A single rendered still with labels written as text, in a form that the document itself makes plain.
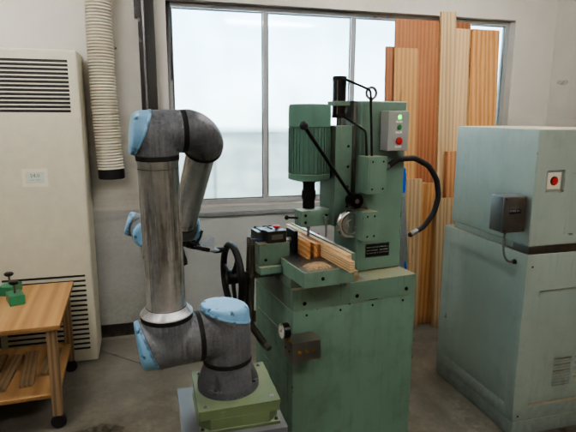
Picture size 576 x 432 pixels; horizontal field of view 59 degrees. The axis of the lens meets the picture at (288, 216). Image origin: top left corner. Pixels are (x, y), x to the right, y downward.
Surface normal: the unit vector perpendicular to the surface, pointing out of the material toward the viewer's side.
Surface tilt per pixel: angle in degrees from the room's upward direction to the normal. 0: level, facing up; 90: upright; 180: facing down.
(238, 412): 90
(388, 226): 90
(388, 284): 90
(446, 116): 86
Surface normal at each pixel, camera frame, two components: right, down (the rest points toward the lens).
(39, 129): 0.26, 0.18
